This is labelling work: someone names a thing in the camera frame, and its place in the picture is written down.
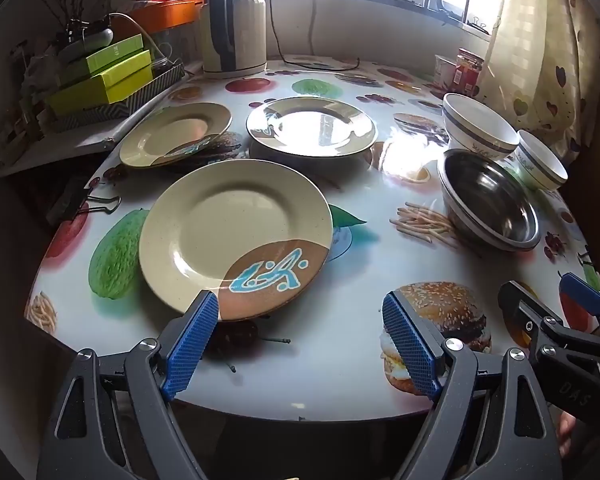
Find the black hook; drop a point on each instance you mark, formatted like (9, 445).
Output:
(442, 2)

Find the orange box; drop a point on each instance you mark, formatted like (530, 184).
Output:
(170, 15)

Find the black binder clip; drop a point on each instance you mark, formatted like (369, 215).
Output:
(67, 200)

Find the white plastic cup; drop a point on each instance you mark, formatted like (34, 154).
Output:
(445, 72)

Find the dried twig bouquet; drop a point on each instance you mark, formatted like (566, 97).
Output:
(80, 27)

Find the cream heart printed curtain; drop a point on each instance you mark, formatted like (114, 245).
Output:
(540, 50)

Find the grey oval device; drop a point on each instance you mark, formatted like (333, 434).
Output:
(90, 40)

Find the small glass jar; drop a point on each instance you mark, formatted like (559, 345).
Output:
(161, 57)

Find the grey chevron patterned tray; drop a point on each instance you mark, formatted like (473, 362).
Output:
(105, 115)

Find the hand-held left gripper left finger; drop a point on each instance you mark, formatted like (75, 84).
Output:
(190, 345)

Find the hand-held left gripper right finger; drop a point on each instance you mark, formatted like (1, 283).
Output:
(410, 345)

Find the white flat board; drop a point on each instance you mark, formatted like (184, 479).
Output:
(70, 145)

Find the lime green box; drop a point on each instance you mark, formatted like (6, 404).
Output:
(135, 62)
(125, 87)

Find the cream electric kettle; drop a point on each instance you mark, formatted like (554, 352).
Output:
(247, 30)

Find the food printed glossy tablecloth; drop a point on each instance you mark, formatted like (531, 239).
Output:
(320, 310)

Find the cream plate with brown patch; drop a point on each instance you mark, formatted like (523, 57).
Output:
(220, 220)
(310, 125)
(170, 130)

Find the small binder clip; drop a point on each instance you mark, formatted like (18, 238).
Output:
(480, 22)

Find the stainless steel bowl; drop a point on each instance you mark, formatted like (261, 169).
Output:
(490, 200)

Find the green box with logo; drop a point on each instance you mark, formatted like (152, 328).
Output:
(112, 52)

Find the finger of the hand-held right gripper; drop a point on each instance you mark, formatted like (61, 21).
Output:
(582, 292)
(520, 305)

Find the glass jar with red label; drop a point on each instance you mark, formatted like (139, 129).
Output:
(467, 75)

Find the white bowl with grey band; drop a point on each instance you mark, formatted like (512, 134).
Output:
(542, 155)
(472, 120)

